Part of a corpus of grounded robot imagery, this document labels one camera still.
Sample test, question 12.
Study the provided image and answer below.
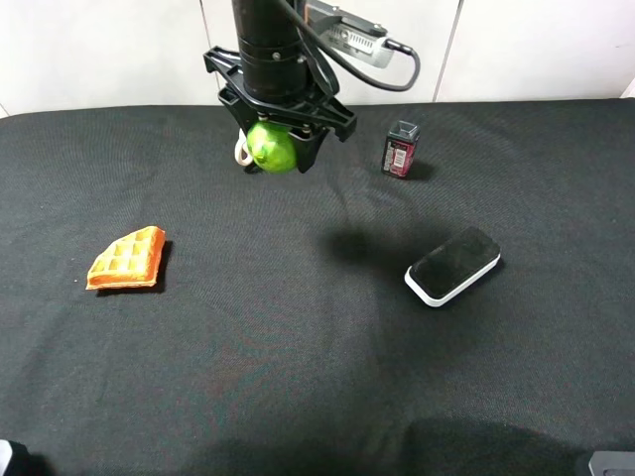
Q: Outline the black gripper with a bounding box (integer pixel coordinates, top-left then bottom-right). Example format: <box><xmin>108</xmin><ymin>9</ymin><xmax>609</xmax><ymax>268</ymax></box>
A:
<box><xmin>203</xmin><ymin>47</ymin><xmax>357</xmax><ymax>174</ymax></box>

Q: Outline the green lime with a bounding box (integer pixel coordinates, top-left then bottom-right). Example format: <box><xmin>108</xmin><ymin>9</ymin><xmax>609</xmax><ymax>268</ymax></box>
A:
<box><xmin>246</xmin><ymin>122</ymin><xmax>297</xmax><ymax>174</ymax></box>

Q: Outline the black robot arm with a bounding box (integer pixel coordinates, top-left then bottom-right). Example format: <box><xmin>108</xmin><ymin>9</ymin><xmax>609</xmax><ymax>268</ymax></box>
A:
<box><xmin>203</xmin><ymin>1</ymin><xmax>356</xmax><ymax>173</ymax></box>

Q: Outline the white black object bottom left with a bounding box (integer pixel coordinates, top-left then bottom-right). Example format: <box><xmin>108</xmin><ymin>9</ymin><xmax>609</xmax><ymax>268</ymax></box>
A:
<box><xmin>0</xmin><ymin>439</ymin><xmax>30</xmax><ymax>476</ymax></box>

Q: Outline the grey object bottom right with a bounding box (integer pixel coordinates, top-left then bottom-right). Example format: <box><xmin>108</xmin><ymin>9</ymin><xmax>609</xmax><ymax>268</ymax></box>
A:
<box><xmin>588</xmin><ymin>451</ymin><xmax>635</xmax><ymax>476</ymax></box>

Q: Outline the cream ceramic teapot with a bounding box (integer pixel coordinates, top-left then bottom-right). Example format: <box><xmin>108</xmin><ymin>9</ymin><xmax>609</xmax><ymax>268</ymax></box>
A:
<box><xmin>234</xmin><ymin>129</ymin><xmax>254</xmax><ymax>168</ymax></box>

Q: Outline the dark red small box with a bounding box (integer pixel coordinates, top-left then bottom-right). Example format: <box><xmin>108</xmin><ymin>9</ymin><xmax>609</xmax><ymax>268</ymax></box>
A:
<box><xmin>381</xmin><ymin>120</ymin><xmax>421</xmax><ymax>179</ymax></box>

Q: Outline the black white eraser block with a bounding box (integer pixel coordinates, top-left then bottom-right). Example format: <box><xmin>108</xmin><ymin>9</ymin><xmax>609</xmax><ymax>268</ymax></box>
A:
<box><xmin>404</xmin><ymin>227</ymin><xmax>501</xmax><ymax>307</ymax></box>

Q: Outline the orange waffle piece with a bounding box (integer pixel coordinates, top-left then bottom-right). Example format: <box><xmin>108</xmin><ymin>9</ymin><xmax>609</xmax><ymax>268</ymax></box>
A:
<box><xmin>86</xmin><ymin>226</ymin><xmax>166</xmax><ymax>291</ymax></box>

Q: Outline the black camera cable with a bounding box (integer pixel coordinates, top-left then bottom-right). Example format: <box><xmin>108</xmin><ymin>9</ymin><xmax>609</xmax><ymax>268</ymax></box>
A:
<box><xmin>277</xmin><ymin>0</ymin><xmax>422</xmax><ymax>95</ymax></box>

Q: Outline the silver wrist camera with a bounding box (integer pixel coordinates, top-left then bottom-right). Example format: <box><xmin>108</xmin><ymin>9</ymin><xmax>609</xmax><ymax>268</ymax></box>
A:
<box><xmin>304</xmin><ymin>0</ymin><xmax>414</xmax><ymax>68</ymax></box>

